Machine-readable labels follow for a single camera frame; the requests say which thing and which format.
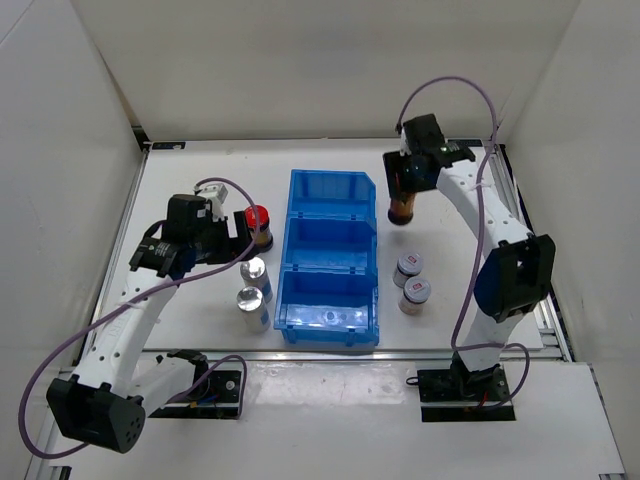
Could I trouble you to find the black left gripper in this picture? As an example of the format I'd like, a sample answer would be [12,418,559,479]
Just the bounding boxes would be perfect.
[190,211,258,265]

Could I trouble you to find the red lid jar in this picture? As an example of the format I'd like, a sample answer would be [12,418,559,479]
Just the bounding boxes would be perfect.
[387,191,416,226]
[244,205,274,252]

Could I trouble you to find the white lid jar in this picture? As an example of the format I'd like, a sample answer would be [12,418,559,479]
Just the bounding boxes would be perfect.
[393,252,424,288]
[398,276,431,316]

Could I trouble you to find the white lid jar front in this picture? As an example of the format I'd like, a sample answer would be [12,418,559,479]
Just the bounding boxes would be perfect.
[398,276,431,316]

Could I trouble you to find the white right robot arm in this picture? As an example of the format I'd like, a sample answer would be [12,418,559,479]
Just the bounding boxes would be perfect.
[383,114,556,400]

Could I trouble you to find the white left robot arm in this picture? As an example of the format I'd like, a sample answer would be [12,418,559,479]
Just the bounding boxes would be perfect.
[46,183,253,453]

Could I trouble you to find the silver lid bottle rear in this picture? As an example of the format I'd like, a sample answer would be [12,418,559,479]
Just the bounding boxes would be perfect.
[240,256,273,303]

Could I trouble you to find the silver lid bottle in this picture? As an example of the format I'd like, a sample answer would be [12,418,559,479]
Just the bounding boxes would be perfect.
[236,286,270,333]
[240,256,273,303]

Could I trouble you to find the silver lid bottle front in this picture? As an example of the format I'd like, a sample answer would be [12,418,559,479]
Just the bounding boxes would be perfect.
[236,286,270,333]

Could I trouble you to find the blue bin front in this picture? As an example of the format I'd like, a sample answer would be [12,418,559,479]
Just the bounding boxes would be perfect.
[274,267,380,348]

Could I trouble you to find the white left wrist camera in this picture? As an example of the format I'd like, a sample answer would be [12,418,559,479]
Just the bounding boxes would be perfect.
[194,182,228,207]

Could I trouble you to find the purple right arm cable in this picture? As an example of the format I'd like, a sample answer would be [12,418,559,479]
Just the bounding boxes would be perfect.
[398,75,532,410]

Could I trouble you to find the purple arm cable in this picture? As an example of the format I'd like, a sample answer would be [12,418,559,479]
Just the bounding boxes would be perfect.
[398,75,532,410]
[18,177,258,459]

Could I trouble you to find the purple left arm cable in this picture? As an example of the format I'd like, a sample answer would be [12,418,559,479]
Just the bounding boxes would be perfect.
[18,177,258,459]

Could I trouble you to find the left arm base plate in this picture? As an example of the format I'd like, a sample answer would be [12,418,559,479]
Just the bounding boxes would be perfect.
[150,354,248,420]

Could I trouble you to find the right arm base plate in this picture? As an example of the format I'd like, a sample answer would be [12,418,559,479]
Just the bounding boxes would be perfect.
[405,367,516,423]

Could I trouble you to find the aluminium frame rail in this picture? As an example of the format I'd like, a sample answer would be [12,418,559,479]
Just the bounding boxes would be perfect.
[488,144,574,362]

